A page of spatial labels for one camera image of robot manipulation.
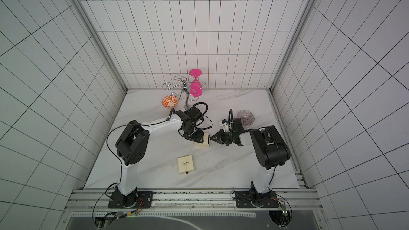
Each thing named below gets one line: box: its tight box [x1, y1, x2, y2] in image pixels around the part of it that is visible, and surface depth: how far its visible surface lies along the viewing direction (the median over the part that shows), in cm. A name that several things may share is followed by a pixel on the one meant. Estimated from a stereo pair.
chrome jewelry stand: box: [161, 75, 208, 111], surface depth 85 cm
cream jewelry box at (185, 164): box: [177, 154, 195, 175], surface depth 82 cm
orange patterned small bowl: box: [161, 95, 179, 109], surface depth 112 cm
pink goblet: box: [189, 68, 203, 97], surface depth 92 cm
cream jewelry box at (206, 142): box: [194, 132, 211, 147], surface depth 91 cm
